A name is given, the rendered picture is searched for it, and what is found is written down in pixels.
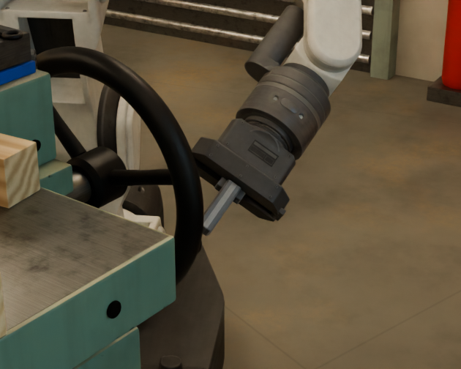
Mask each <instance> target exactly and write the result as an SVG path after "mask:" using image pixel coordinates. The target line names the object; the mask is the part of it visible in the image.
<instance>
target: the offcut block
mask: <svg viewBox="0 0 461 369"><path fill-rule="evenodd" d="M39 190H40V176H39V167H38V158H37V143H36V142H34V141H29V140H26V139H22V138H17V137H14V136H11V135H5V134H2V133H0V206H2V207H6V208H10V207H12V206H14V205H16V204H17V203H19V202H20V201H22V200H23V199H25V198H27V197H29V196H30V195H32V194H34V193H35V192H37V191H39Z"/></svg>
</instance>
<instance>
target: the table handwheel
mask: <svg viewBox="0 0 461 369"><path fill-rule="evenodd" d="M37 69H38V70H42V71H44V72H48V73H49V74H50V78H52V77H54V76H56V75H60V74H67V73H72V74H79V75H85V76H88V77H90V78H93V79H95V80H97V81H99V82H101V83H103V84H105V85H106V86H108V87H110V88H111V89H112V90H114V91H115V92H116V93H118V94H119V95H120V96H121V97H123V98H124V99H125V100H126V101H127V102H128V103H129V104H130V105H131V106H132V108H133V109H134V110H135V111H136V112H137V114H138V115H139V116H140V117H141V118H142V120H143V121H144V122H145V124H146V126H147V127H148V128H149V130H150V131H151V134H152V135H153V136H154V139H155V140H156V142H157V144H158V146H159V148H160V150H161V152H162V155H163V157H164V158H165V162H166V164H167V167H168V168H167V169H153V170H127V169H126V166H125V164H124V162H123V161H122V159H121V158H120V157H119V156H118V155H117V154H116V153H115V152H114V151H113V150H111V149H109V148H107V147H104V146H98V147H96V148H94V149H92V150H89V151H86V150H85V149H84V147H83V146H82V144H81V143H80V141H79V140H78V139H77V138H76V137H75V135H74V134H73V132H72V131H71V129H70V128H69V127H68V126H67V124H66V123H65V122H64V120H63V119H62V118H61V116H60V115H59V113H58V111H57V110H56V109H55V108H54V106H53V120H54V130H55V134H56V136H57V138H58V139H59V140H60V142H61V144H62V145H63V147H64V148H65V149H66V151H67V153H68V154H69V156H70V157H71V159H70V160H68V161H67V163H68V164H70V165H71V166H72V178H73V191H72V192H71V193H69V194H67V195H65V196H66V197H69V198H72V199H75V200H77V201H80V202H83V203H85V204H88V205H90V206H94V207H96V208H98V209H99V208H100V207H102V206H104V205H106V204H108V203H110V202H111V201H114V200H116V199H117V198H120V197H122V196H123V195H124V194H125V192H126V190H127V186H134V185H173V190H174V195H175V200H176V230H175V234H174V239H175V268H176V286H177V285H178V284H179V283H180V282H181V281H182V280H183V279H184V277H185V276H186V275H187V273H188V272H189V270H190V268H191V266H192V265H193V263H194V261H195V258H196V256H197V254H198V250H199V247H200V242H201V238H202V234H203V218H204V216H203V193H202V187H201V183H200V177H199V173H198V168H197V166H196V162H195V158H194V156H193V154H192V150H191V148H190V145H189V144H188V141H187V139H186V137H185V135H184V133H183V131H182V129H181V127H180V125H179V123H178V122H177V120H176V118H175V117H174V115H173V114H172V112H171V111H170V109H169V107H168V106H167V105H166V104H165V102H164V101H163V100H162V98H161V97H160V96H159V95H158V93H156V92H155V90H153V88H152V87H151V86H150V85H149V84H148V83H147V82H146V81H145V80H144V79H142V77H140V76H139V74H137V73H136V72H135V71H133V70H132V69H131V68H129V67H128V66H127V65H125V64H124V63H122V62H120V61H119V60H117V59H115V58H113V57H112V56H109V55H107V54H105V53H102V52H99V51H96V50H92V49H89V48H82V47H75V46H66V47H60V48H53V49H50V50H47V51H44V52H42V53H40V54H38V55H37Z"/></svg>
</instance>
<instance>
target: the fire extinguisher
mask: <svg viewBox="0 0 461 369"><path fill-rule="evenodd" d="M427 100H428V101H433V102H437V103H443V104H447V105H455V106H459V107H461V0H449V3H448V12H447V21H446V36H445V45H444V53H443V69H442V76H441V77H439V78H438V79H437V80H436V81H434V82H433V83H432V84H430V85H429V86H428V87H427Z"/></svg>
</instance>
